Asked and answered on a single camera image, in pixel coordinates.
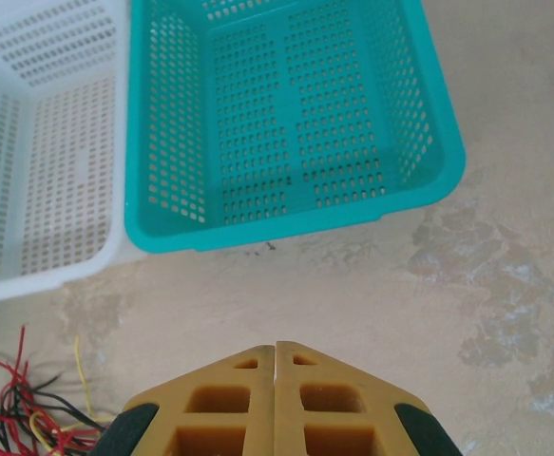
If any yellow wire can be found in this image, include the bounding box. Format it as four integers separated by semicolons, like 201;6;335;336
28;410;111;450
74;334;116;428

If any teal plastic basket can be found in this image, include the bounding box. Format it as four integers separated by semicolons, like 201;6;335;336
123;0;468;253

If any black wire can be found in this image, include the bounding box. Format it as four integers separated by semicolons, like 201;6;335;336
0;351;92;456
0;372;109;433

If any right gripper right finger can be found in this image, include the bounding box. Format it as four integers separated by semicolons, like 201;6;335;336
275;339;459;456

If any white plastic basket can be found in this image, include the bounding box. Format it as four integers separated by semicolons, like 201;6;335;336
0;0;135;308

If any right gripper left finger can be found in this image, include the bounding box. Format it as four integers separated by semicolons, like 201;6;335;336
95;344;277;456

